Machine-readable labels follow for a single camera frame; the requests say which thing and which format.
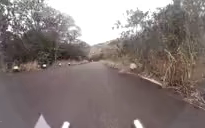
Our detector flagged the pale stone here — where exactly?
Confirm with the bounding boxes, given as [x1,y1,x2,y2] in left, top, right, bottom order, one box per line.
[129,62,138,71]

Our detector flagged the dark asphalt road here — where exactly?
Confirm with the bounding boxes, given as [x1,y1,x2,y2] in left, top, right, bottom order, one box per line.
[0,60,205,128]

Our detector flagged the pale kerb strip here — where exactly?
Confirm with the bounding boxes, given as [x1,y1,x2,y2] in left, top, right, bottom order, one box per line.
[103,61,205,113]

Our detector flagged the row of pale kerb stones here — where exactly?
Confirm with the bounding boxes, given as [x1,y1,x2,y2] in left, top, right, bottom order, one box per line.
[10,59,91,73]

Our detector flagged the robot's own part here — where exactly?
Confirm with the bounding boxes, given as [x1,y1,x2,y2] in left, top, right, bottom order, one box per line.
[61,121,71,128]
[133,119,144,128]

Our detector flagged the dry bushes and trees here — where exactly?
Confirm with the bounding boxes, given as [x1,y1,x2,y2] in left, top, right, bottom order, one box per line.
[99,0,205,101]

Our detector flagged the row of trees and bushes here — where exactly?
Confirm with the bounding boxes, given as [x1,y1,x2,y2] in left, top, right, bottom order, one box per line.
[0,0,92,73]

